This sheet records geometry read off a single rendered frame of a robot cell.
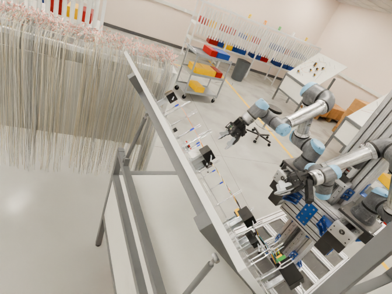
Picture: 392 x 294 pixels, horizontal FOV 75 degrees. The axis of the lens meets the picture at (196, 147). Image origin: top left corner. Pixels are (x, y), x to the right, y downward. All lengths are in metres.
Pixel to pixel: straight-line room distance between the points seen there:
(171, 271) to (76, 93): 1.30
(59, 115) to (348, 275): 1.86
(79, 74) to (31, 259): 1.38
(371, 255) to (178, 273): 1.01
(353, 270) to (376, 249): 0.07
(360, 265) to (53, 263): 2.05
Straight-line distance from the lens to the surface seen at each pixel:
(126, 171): 1.56
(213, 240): 0.71
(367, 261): 0.65
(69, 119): 2.08
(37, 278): 2.29
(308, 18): 11.56
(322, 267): 3.06
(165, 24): 9.52
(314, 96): 1.80
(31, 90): 1.99
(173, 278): 1.44
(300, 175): 1.36
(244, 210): 1.16
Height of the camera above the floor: 2.00
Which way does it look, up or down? 30 degrees down
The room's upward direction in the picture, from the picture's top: 23 degrees clockwise
